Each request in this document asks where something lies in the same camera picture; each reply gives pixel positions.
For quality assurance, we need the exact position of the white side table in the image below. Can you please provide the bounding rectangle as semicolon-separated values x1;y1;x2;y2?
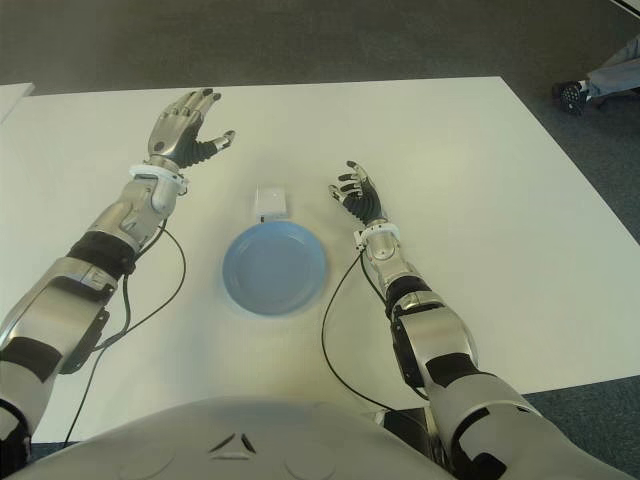
0;81;36;124

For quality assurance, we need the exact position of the black shoe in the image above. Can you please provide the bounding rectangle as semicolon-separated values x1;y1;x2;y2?
552;79;591;116

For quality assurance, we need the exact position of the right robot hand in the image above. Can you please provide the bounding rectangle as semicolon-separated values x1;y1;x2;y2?
327;159;390;230

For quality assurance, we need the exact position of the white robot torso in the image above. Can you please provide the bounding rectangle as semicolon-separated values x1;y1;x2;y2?
14;394;456;480

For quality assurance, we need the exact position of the grey trouser leg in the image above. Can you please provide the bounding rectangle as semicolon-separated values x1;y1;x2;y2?
587;42;640;99

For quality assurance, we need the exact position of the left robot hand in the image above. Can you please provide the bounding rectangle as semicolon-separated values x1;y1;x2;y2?
145;88;236;170

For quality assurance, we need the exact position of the blue plate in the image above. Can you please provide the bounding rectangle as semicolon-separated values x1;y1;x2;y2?
221;221;330;316

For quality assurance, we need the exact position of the white charger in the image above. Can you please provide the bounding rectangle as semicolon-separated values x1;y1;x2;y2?
253;183;291;221

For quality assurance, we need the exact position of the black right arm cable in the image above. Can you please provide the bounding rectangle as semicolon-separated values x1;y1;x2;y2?
321;249;431;414

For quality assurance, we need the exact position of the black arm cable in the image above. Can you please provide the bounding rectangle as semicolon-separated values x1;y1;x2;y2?
321;249;431;414
62;224;187;444

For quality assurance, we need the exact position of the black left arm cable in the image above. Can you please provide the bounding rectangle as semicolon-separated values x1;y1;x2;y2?
62;224;187;444

